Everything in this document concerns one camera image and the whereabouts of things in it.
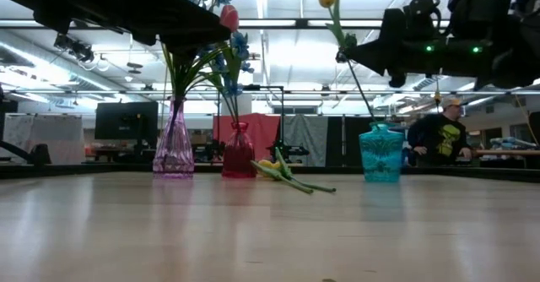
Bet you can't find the red cloth partition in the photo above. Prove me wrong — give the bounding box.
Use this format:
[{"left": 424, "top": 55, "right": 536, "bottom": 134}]
[{"left": 212, "top": 112, "right": 281, "bottom": 161}]

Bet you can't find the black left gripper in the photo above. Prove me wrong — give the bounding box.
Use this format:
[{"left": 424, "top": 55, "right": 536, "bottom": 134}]
[{"left": 33, "top": 0, "right": 232, "bottom": 57}]

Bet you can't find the person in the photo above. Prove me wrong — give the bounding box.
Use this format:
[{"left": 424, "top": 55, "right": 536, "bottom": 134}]
[{"left": 406, "top": 95, "right": 474, "bottom": 168}]

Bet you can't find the grey cloth partition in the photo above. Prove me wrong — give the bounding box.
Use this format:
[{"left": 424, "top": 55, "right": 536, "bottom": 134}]
[{"left": 281, "top": 115, "right": 329, "bottom": 167}]

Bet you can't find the black cloth partition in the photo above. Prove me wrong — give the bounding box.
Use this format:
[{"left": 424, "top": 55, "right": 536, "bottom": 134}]
[{"left": 327, "top": 116, "right": 381, "bottom": 167}]

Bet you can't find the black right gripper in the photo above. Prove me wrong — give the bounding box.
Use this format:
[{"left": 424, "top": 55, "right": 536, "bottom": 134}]
[{"left": 337, "top": 0, "right": 451, "bottom": 89}]

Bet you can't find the pink artificial tulip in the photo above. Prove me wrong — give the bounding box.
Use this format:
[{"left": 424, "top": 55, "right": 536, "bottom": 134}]
[{"left": 213, "top": 4, "right": 248, "bottom": 125}]

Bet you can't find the pink glass vase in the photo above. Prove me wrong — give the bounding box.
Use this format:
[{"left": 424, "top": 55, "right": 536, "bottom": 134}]
[{"left": 152, "top": 97, "right": 196, "bottom": 179}]

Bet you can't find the blue artificial flower bunch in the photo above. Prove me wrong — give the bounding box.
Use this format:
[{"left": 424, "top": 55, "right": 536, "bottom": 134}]
[{"left": 159, "top": 0, "right": 257, "bottom": 122}]

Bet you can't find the red glass vase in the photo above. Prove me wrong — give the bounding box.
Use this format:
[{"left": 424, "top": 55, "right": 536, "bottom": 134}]
[{"left": 221, "top": 121, "right": 257, "bottom": 179}]

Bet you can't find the teal glass vase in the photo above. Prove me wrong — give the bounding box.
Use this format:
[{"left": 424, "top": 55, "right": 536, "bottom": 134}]
[{"left": 358, "top": 121, "right": 405, "bottom": 184}]

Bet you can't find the black monitor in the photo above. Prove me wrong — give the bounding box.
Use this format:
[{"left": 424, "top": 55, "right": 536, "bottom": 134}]
[{"left": 94, "top": 100, "right": 159, "bottom": 142}]

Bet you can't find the black aluminium frame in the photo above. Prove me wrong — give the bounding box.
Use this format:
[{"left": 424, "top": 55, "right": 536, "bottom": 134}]
[{"left": 0, "top": 162, "right": 540, "bottom": 184}]

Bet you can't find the black metal stand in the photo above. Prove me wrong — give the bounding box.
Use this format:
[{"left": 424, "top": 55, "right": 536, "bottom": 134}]
[{"left": 242, "top": 84, "right": 311, "bottom": 160}]

